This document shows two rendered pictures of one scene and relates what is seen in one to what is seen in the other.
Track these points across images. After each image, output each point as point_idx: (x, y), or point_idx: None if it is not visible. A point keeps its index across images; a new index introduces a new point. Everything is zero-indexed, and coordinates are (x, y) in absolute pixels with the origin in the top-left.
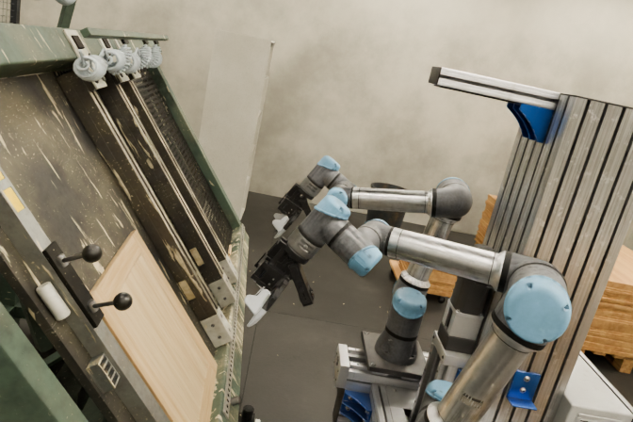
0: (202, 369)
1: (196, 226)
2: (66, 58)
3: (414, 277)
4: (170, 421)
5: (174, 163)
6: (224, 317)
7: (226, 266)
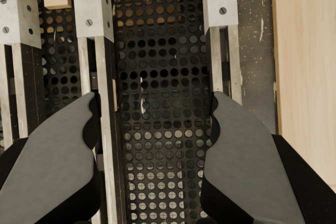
0: (327, 1)
1: (95, 146)
2: None
3: None
4: None
5: None
6: (212, 1)
7: (23, 29)
